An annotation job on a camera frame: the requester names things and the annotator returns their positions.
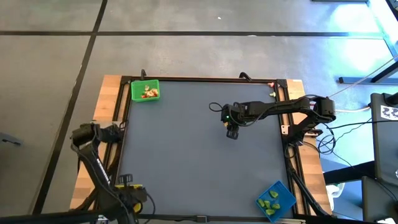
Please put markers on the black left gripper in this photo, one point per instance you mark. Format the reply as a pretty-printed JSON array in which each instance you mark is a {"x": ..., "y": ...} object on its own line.
[{"x": 130, "y": 194}]

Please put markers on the black floor stand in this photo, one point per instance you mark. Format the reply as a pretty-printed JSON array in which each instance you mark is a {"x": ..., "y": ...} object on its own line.
[{"x": 385, "y": 73}]

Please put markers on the black table clamp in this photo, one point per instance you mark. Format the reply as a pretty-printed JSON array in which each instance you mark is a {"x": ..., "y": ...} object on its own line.
[
  {"x": 245, "y": 76},
  {"x": 142, "y": 74}
]

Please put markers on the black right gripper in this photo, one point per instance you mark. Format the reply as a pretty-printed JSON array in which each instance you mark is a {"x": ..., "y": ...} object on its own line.
[{"x": 236, "y": 113}]

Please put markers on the blue plastic basket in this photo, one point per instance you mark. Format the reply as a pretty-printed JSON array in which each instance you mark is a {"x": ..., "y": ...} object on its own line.
[{"x": 284, "y": 199}]

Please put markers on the black equipment case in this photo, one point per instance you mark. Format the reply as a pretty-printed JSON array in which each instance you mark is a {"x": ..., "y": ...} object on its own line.
[{"x": 385, "y": 149}]

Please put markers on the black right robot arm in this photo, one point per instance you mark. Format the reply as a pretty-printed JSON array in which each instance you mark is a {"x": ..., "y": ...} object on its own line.
[{"x": 286, "y": 107}]

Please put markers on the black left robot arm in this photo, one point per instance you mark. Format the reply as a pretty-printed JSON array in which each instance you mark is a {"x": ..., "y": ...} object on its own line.
[{"x": 96, "y": 168}]

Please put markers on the pale yellow-green mushroom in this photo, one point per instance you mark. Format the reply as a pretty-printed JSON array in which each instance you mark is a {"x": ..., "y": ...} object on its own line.
[{"x": 272, "y": 94}]

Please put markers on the green plastic basket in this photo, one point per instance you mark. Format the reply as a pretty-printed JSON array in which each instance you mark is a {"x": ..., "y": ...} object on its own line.
[{"x": 136, "y": 93}]

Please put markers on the dark equipment box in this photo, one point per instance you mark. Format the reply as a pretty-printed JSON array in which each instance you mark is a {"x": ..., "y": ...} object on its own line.
[{"x": 379, "y": 199}]

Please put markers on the white fiducial tag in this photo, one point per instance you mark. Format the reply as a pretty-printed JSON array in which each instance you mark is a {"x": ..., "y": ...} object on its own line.
[{"x": 388, "y": 112}]

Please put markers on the black aluminium table frame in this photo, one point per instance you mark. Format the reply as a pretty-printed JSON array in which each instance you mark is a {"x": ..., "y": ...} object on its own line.
[{"x": 202, "y": 79}]

